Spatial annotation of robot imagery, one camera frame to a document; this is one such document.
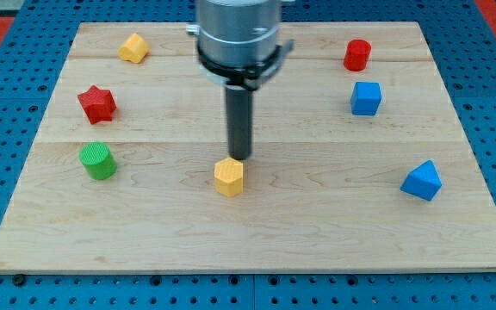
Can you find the red star block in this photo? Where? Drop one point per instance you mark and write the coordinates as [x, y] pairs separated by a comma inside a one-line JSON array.
[[98, 104]]

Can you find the yellow hexagon block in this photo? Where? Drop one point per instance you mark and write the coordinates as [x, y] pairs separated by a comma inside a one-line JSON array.
[[229, 177]]

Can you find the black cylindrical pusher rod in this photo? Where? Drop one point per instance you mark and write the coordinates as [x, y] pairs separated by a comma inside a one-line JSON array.
[[239, 108]]

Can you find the light wooden board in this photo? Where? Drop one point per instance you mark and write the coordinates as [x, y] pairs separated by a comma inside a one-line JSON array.
[[321, 188]]

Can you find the blue cube block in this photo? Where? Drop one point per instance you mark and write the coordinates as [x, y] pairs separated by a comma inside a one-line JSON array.
[[365, 98]]

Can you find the green cylinder block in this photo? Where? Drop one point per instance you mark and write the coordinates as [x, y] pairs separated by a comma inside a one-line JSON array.
[[98, 160]]

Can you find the red cylinder block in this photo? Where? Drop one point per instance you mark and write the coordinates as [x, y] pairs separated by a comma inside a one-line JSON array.
[[357, 55]]

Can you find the yellow rounded block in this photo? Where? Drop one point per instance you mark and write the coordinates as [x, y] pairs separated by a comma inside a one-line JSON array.
[[134, 49]]

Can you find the blue triangular prism block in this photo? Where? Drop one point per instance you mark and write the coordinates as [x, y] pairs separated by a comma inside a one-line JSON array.
[[423, 182]]

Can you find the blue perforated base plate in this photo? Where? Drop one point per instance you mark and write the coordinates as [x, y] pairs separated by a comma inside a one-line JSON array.
[[33, 53]]

